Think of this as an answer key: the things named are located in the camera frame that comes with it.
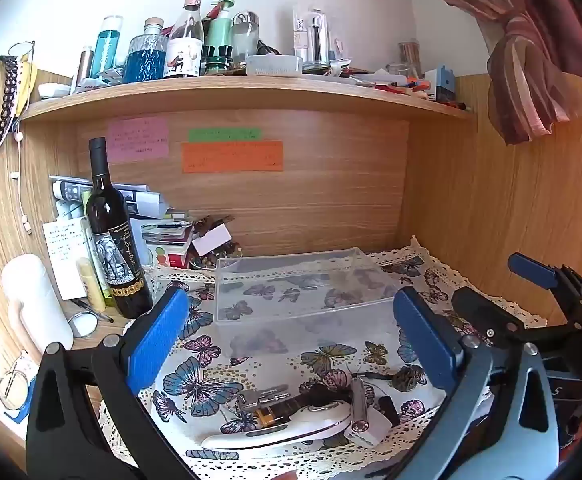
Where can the butterfly print lace cloth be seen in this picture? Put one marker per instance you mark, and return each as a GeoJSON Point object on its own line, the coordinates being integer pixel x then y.
{"type": "Point", "coordinates": [211, 355]}

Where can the white handwritten paper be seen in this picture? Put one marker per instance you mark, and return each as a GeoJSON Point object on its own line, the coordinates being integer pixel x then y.
{"type": "Point", "coordinates": [63, 260]}

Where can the dark wine bottle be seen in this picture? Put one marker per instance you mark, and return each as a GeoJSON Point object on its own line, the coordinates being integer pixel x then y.
{"type": "Point", "coordinates": [116, 240]}

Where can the green pump bottle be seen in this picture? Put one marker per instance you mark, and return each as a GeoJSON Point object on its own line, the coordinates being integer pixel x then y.
{"type": "Point", "coordinates": [219, 35]}

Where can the small white adapter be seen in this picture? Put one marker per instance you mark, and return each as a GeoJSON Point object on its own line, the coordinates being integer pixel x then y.
{"type": "Point", "coordinates": [371, 432]}

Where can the small brown bottle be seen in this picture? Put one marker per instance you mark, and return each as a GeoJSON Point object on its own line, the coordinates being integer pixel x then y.
{"type": "Point", "coordinates": [85, 65]}

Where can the brown carved walnut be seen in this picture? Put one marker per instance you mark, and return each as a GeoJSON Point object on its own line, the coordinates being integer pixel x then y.
{"type": "Point", "coordinates": [408, 379]}

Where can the jar of pencils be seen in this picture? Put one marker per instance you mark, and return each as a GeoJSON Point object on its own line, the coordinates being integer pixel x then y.
{"type": "Point", "coordinates": [411, 57]}

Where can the clear plastic box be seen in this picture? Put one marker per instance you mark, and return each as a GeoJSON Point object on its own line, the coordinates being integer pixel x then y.
{"type": "Point", "coordinates": [306, 300]}

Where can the clear acrylic case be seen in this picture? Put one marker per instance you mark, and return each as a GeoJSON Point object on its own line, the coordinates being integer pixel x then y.
{"type": "Point", "coordinates": [315, 35]}

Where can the wooden shelf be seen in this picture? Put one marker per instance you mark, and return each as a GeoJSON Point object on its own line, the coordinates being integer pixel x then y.
{"type": "Point", "coordinates": [251, 95]}

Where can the clear glass tumbler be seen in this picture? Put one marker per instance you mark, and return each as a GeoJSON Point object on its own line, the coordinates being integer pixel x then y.
{"type": "Point", "coordinates": [245, 37]}

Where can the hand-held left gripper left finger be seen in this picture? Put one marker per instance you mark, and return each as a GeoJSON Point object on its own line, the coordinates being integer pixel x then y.
{"type": "Point", "coordinates": [158, 332]}

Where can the teal water bottle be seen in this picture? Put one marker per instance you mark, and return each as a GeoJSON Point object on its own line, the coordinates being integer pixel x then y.
{"type": "Point", "coordinates": [107, 50]}

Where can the striped brown curtain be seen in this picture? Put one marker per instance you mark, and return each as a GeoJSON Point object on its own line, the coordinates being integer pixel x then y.
{"type": "Point", "coordinates": [521, 50]}

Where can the silver flashlight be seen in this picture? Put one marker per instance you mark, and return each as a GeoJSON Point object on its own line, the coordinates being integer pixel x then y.
{"type": "Point", "coordinates": [360, 405]}

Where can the white handheld massager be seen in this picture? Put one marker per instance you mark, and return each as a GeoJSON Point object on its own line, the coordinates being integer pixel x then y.
{"type": "Point", "coordinates": [281, 435]}

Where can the green tube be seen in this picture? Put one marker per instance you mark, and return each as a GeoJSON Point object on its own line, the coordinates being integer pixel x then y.
{"type": "Point", "coordinates": [102, 290]}

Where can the silver keys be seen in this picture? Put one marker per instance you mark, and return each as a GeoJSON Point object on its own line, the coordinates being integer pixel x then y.
{"type": "Point", "coordinates": [266, 395]}

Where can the orange paper note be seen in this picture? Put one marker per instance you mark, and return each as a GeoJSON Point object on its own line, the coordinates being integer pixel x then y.
{"type": "Point", "coordinates": [231, 156]}

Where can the blue patterned glass bottle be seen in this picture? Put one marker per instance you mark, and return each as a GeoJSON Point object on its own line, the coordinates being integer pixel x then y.
{"type": "Point", "coordinates": [145, 62]}

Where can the small round mirror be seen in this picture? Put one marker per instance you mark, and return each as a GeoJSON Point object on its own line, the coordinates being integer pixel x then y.
{"type": "Point", "coordinates": [71, 327]}

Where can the white cylindrical bottle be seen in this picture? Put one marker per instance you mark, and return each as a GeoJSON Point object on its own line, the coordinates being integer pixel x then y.
{"type": "Point", "coordinates": [33, 300]}

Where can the pile of pens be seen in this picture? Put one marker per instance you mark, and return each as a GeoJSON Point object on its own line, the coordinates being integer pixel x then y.
{"type": "Point", "coordinates": [386, 82]}

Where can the bowl of small items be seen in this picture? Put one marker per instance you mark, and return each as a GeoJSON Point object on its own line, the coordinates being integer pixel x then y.
{"type": "Point", "coordinates": [221, 255]}

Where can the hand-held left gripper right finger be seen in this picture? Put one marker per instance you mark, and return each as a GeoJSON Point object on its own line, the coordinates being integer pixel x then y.
{"type": "Point", "coordinates": [423, 335]}

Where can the rolled printed magazine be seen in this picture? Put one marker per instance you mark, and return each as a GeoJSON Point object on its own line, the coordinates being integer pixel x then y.
{"type": "Point", "coordinates": [141, 197]}

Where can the stack of booklets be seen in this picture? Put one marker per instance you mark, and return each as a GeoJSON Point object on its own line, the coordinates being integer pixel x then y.
{"type": "Point", "coordinates": [168, 240]}

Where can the black pen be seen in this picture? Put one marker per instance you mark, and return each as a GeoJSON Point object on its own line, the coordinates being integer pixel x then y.
{"type": "Point", "coordinates": [96, 312]}

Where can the pale yellow lip balm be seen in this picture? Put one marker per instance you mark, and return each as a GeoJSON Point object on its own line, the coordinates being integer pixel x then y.
{"type": "Point", "coordinates": [91, 285]}

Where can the blue pencil sharpener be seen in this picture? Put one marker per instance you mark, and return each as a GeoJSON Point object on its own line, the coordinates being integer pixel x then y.
{"type": "Point", "coordinates": [443, 85]}

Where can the blank white card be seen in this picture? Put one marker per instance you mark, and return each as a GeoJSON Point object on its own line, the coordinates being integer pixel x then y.
{"type": "Point", "coordinates": [212, 240]}

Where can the white label glass bottle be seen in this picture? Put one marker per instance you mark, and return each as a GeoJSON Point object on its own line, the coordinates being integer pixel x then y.
{"type": "Point", "coordinates": [185, 50]}

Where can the green paper note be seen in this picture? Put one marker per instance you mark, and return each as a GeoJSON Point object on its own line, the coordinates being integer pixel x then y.
{"type": "Point", "coordinates": [223, 134]}

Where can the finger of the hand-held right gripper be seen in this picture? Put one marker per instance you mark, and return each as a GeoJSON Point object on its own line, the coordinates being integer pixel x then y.
{"type": "Point", "coordinates": [481, 310]}
{"type": "Point", "coordinates": [533, 267]}

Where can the pink paper note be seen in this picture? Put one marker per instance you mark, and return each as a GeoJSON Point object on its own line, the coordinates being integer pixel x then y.
{"type": "Point", "coordinates": [138, 140]}

